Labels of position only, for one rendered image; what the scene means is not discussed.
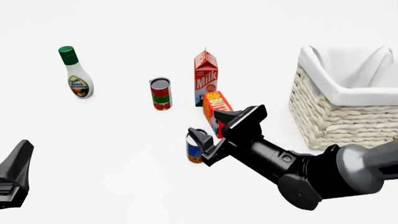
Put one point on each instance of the tomato sauce tin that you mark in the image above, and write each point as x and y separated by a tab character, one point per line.
161	93

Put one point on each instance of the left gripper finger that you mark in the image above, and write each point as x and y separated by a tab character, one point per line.
21	163

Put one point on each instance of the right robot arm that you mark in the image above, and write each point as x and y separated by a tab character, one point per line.
311	177

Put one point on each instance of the alphabet soup tin blue label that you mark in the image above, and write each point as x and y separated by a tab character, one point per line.
192	151

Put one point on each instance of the orange butter box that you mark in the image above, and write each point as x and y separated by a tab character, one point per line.
214	105

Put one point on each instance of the white cloth basket liner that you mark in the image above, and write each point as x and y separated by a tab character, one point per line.
323	70

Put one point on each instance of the ranch dressing bottle green cap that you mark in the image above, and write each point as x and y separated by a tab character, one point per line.
79	77

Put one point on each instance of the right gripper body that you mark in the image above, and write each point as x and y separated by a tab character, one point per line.
242	130

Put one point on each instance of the red milk carton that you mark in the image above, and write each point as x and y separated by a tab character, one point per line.
205	79

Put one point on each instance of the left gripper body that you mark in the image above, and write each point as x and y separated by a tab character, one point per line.
6	186

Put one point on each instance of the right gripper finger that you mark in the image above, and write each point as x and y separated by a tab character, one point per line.
227	115
202	141

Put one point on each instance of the woven wicker basket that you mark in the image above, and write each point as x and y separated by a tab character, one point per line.
342	126

